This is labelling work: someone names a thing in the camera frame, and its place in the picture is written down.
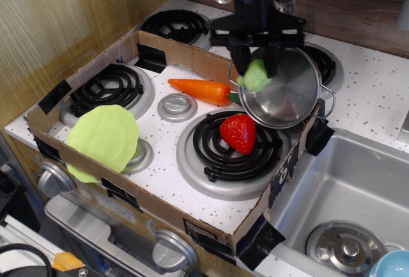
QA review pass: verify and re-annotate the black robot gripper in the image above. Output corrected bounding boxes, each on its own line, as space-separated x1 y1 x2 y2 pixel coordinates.
210 0 306 77

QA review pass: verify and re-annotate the light green toy broccoli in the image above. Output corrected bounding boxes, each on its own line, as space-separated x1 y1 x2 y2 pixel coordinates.
236 59 272 92

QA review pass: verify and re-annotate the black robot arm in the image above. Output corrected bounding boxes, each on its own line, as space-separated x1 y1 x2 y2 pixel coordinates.
210 0 307 77

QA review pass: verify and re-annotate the small stainless steel pot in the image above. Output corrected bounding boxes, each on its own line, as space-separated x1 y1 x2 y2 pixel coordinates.
238 48 336 129

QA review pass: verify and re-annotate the orange toy carrot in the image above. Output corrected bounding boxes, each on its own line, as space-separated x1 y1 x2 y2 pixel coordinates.
167 79 231 106

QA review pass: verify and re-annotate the back left black burner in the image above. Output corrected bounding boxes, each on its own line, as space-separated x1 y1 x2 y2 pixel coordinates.
135 10 211 51

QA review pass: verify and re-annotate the black burner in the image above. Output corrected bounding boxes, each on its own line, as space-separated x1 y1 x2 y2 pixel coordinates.
302 42 344 93
176 109 291 201
135 10 211 51
60 63 154 128

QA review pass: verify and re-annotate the back right black burner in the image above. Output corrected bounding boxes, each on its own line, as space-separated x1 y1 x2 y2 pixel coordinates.
302 42 344 93

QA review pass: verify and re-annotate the red toy strawberry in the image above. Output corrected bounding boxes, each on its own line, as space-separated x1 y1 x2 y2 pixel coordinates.
219 113 256 155

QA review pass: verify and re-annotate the centre grey stove knob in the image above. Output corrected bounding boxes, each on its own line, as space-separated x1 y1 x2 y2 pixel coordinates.
157 93 197 123

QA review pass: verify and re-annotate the grey stove knob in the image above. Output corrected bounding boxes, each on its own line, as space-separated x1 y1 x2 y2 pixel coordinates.
121 139 154 175
157 93 197 123

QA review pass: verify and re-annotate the front right black burner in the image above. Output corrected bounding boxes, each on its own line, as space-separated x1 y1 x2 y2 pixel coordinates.
176 109 291 201

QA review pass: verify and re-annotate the front left black burner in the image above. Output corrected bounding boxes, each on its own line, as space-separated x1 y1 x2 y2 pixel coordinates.
60 63 154 128

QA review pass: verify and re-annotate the front grey stove knob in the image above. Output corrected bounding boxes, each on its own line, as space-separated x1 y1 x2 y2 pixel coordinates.
121 139 154 175

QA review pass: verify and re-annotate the grey toy sink basin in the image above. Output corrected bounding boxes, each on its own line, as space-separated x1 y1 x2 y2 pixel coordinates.
270 129 408 276

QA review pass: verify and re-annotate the light green toy plate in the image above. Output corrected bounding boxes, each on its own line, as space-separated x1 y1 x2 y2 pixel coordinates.
66 105 139 173

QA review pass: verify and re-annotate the brown cardboard fence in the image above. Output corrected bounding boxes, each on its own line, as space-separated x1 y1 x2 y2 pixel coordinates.
25 31 328 269

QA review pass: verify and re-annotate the metal sink drain lid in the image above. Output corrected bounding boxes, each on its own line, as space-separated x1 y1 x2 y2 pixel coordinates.
304 220 388 276

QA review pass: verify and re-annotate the right grey oven knob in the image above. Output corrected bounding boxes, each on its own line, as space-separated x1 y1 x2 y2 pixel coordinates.
152 228 198 273

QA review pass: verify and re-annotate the grey oven knob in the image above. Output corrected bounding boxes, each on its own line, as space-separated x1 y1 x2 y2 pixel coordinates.
38 161 76 198
152 228 198 273

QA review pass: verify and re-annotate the left grey oven knob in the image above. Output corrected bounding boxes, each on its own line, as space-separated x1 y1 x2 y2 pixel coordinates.
38 161 76 198

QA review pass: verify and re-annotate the light blue bowl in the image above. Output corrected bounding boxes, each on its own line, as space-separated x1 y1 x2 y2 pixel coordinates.
368 250 409 277

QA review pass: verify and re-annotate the orange cloth piece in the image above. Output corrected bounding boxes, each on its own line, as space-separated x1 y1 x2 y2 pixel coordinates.
52 252 84 272

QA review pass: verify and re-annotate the grey oven door handle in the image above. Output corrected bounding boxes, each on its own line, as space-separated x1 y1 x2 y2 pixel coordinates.
45 196 164 276

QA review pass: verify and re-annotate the black cable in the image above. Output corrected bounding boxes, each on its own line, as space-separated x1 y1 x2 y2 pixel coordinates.
0 243 54 277

